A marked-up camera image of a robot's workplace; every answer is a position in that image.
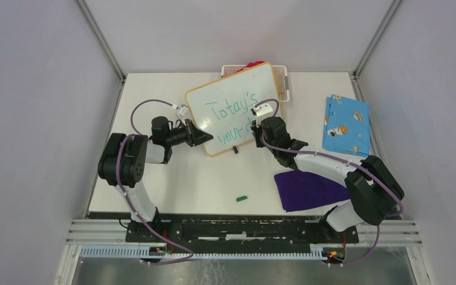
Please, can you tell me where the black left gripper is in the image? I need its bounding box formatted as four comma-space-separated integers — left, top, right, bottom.
166, 119, 213, 147

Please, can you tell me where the yellow-framed whiteboard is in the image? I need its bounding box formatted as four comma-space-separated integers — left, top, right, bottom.
185, 62, 281, 156

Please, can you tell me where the green marker cap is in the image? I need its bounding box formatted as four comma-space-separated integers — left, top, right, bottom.
236, 195, 248, 202

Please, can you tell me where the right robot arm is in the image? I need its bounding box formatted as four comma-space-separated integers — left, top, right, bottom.
251, 116, 404, 242

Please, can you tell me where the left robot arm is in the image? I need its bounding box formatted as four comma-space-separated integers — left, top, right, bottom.
97, 116, 214, 242

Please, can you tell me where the white perforated plastic basket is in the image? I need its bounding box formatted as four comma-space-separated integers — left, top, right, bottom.
221, 65, 290, 102

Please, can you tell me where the pink folded cloth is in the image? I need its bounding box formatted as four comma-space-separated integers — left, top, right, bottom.
236, 61, 265, 73

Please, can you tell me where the purple folded cloth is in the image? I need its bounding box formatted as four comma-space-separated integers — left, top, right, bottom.
274, 170, 350, 212

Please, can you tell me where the blue space-print cloth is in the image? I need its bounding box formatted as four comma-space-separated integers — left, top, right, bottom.
322, 94, 371, 157

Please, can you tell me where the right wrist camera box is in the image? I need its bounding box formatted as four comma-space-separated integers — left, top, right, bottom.
251, 103, 274, 119

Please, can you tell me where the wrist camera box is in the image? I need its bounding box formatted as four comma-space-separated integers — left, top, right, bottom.
251, 103, 274, 119
176, 104, 190, 121

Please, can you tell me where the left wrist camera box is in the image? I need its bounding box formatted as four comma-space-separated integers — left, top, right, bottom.
176, 104, 190, 121

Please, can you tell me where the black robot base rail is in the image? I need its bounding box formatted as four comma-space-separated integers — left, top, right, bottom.
125, 214, 359, 255

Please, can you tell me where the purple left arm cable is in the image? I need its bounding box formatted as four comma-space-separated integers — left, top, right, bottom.
115, 99, 195, 266

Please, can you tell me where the white slotted cable duct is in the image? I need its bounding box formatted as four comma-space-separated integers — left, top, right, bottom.
79, 245, 327, 261

